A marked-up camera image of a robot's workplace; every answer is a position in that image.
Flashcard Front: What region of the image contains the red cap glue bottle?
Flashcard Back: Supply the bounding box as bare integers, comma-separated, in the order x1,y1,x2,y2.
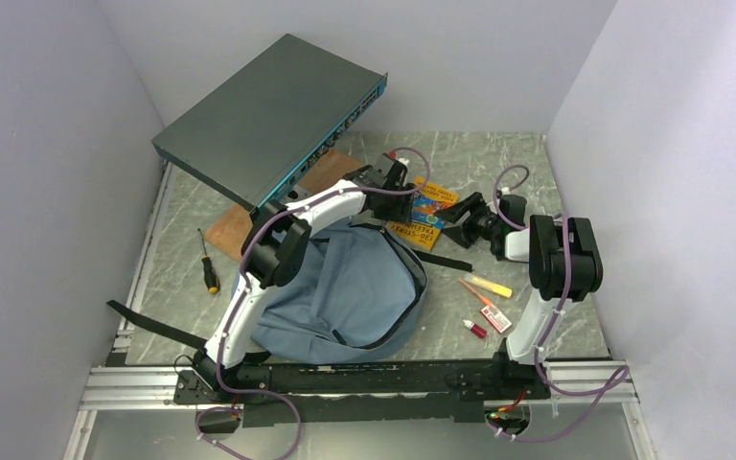
462,319,488,339

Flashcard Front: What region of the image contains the yellow highlighter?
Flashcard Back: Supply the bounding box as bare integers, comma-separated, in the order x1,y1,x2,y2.
464,273,514,298

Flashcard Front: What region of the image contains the blue backpack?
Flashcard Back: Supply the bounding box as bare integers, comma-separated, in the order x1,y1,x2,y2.
109,221,473,369

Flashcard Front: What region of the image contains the yellow bottom book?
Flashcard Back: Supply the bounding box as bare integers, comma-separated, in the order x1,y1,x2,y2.
386,181,459,252

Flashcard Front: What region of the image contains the black yellow screwdriver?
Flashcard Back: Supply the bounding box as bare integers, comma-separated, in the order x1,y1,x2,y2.
196,228,220,294

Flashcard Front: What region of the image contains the wooden board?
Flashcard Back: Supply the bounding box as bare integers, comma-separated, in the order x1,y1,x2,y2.
203,148,367,266

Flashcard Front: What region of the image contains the red white eraser box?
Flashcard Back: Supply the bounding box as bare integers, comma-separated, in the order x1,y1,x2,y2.
480,305,512,334

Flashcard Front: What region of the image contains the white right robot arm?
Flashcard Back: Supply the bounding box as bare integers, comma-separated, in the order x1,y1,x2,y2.
435,192,604,398

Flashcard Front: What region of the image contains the aluminium frame rail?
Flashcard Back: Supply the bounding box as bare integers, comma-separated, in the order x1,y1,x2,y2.
64,360,657,459

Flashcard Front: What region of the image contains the grey network switch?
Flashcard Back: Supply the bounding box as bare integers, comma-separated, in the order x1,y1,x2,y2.
151,34,388,211

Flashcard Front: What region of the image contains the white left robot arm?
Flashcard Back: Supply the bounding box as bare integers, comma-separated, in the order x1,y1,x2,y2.
193,152,421,403

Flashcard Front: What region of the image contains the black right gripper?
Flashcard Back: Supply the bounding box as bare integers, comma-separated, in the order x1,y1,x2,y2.
432,192,500,248

